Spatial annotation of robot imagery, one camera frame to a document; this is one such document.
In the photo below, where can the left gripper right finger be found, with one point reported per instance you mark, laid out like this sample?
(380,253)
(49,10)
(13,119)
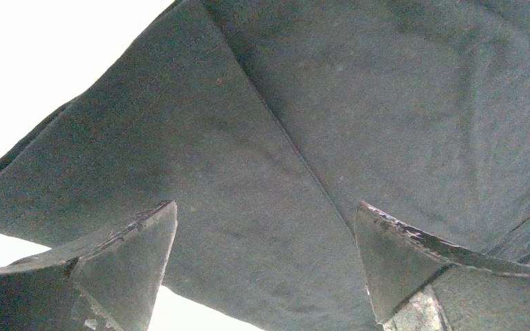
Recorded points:
(418,281)

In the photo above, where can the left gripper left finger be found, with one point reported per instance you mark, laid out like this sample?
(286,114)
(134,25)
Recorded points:
(105,280)

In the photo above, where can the black t shirt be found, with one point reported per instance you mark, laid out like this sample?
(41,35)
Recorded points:
(268,123)

